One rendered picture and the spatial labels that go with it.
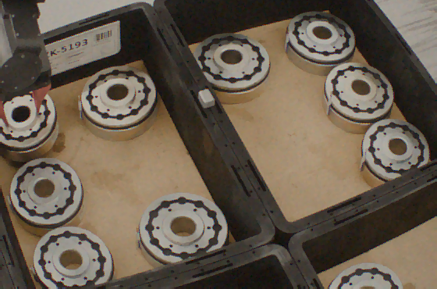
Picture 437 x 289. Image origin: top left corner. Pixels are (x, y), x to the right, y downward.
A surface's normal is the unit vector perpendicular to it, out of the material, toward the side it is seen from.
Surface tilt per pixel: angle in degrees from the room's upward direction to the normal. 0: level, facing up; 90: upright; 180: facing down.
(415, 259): 0
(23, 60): 90
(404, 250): 0
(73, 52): 90
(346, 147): 0
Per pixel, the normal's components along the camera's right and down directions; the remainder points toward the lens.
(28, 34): 0.48, -0.64
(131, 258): 0.04, -0.63
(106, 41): 0.40, 0.72
